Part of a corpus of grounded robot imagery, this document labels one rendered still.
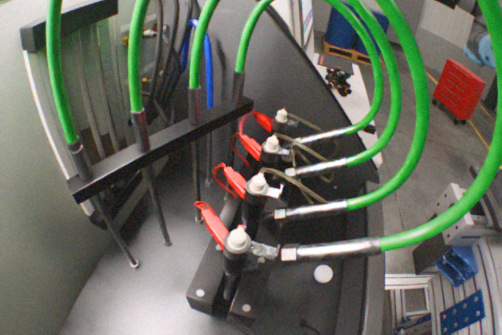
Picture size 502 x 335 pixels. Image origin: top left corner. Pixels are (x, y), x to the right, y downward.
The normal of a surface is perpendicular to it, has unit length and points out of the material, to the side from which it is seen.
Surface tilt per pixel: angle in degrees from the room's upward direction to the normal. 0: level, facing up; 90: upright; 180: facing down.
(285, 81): 90
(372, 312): 0
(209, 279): 0
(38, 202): 90
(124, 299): 0
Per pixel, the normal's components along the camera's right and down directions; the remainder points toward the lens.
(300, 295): 0.11, -0.76
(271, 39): -0.27, 0.60
